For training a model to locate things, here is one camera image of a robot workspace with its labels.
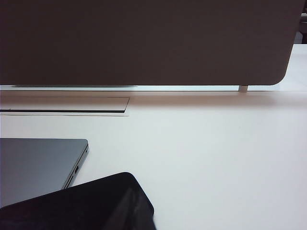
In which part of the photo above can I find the black smartphone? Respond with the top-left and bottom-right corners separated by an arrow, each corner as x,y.
0,172 -> 154,230

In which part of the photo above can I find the brown fabric desk divider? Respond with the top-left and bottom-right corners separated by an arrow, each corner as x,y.
0,0 -> 302,86

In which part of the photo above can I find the silver Dell laptop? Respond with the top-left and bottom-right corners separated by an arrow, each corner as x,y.
0,138 -> 89,208

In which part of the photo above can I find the white desk cable flap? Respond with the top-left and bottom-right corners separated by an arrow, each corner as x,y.
0,96 -> 130,117

